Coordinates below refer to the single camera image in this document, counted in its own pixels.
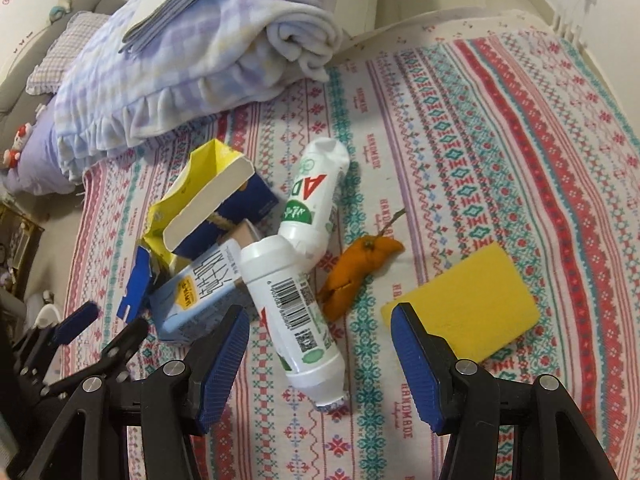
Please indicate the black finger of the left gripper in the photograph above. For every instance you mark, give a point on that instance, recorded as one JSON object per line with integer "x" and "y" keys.
{"x": 113, "y": 359}

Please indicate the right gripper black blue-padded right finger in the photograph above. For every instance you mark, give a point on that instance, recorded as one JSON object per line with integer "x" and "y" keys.
{"x": 464, "y": 402}

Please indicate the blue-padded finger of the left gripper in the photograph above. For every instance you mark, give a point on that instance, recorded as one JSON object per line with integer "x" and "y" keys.
{"x": 41, "y": 342}

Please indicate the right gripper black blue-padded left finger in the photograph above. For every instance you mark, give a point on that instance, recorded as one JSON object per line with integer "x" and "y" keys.
{"x": 82, "y": 421}

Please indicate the light blue milk carton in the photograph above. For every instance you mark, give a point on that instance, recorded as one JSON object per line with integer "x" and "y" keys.
{"x": 195, "y": 300}

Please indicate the wooden shelf with toys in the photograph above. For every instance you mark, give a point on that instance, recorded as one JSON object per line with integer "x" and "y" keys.
{"x": 19, "y": 241}

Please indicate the yellow sponge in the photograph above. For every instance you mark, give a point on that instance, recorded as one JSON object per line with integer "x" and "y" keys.
{"x": 479, "y": 306}

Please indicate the lavender pillow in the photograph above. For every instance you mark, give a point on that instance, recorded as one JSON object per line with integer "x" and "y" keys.
{"x": 37, "y": 172}

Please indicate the red white plush toy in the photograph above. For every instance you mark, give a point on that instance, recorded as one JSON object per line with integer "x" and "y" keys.
{"x": 12, "y": 155}

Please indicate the white barcode bottle near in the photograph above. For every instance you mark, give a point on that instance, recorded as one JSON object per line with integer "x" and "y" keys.
{"x": 279, "y": 287}

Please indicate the blue yellow torn box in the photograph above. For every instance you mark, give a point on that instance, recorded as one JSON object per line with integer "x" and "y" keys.
{"x": 216, "y": 190}

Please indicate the orange fruit peel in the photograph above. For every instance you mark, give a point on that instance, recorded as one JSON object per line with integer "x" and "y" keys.
{"x": 365, "y": 256}

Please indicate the white AD bottle far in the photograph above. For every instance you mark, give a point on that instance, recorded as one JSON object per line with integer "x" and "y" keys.
{"x": 309, "y": 215}

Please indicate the checkered small pillow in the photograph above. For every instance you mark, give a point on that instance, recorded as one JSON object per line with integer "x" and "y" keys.
{"x": 47, "y": 76}

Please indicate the patterned red teal bedspread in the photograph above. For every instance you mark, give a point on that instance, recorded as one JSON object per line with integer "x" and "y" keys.
{"x": 506, "y": 138}

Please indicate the folded blue plaid blanket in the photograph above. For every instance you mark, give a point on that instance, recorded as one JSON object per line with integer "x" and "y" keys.
{"x": 214, "y": 56}

